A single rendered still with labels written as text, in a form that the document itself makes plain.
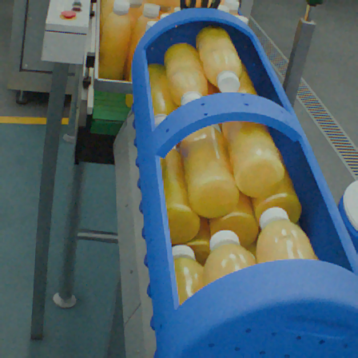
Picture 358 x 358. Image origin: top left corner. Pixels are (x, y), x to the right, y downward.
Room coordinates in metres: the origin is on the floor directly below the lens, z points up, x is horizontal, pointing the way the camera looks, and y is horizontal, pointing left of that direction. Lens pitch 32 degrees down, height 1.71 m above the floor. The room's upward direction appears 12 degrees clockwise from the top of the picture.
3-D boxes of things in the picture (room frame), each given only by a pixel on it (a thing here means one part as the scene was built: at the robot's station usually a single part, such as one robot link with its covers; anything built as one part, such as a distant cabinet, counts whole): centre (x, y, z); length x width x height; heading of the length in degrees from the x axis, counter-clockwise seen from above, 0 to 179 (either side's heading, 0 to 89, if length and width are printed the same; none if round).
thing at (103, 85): (1.57, 0.02, 0.96); 0.40 x 0.01 x 0.03; 101
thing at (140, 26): (1.72, 0.14, 1.00); 0.07 x 0.07 x 0.20
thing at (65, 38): (1.63, 0.33, 1.05); 0.20 x 0.10 x 0.10; 11
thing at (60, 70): (1.63, 0.33, 0.50); 0.04 x 0.04 x 1.00; 11
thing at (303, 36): (1.93, -0.27, 0.55); 0.04 x 0.04 x 1.10; 11
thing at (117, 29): (1.70, 0.22, 1.00); 0.07 x 0.07 x 0.20
